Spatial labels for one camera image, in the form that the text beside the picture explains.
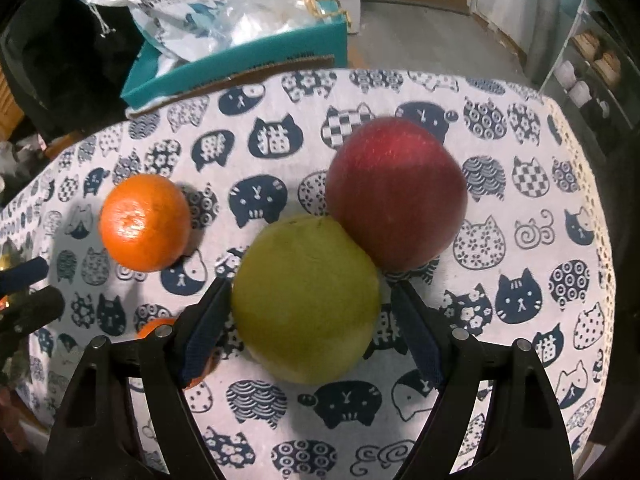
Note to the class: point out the black jacket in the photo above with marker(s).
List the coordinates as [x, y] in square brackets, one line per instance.
[70, 75]

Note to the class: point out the teal box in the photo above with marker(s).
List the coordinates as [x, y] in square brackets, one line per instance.
[240, 62]

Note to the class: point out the red apple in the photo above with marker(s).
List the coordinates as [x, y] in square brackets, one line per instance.
[397, 190]

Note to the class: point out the white shoe rack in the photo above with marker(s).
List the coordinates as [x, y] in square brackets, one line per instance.
[565, 45]

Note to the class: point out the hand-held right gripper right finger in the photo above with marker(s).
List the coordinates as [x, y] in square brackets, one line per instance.
[421, 342]

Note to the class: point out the large orange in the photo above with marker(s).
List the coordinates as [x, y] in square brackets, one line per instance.
[145, 222]

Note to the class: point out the clear plastic bag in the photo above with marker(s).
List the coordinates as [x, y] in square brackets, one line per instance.
[272, 15]

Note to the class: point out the white rice bag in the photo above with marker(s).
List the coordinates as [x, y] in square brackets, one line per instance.
[165, 2]

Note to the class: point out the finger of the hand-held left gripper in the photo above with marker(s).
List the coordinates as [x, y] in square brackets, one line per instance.
[25, 274]
[36, 308]

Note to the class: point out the collection of shoes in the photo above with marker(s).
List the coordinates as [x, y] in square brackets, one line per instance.
[580, 91]

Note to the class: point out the small orange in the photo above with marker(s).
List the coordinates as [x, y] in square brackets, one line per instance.
[149, 329]

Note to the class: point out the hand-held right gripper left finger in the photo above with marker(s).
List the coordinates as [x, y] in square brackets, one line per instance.
[204, 332]

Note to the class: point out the green apple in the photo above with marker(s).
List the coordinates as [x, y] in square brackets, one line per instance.
[305, 300]

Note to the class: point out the cat print cloth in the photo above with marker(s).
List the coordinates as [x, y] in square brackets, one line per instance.
[500, 280]

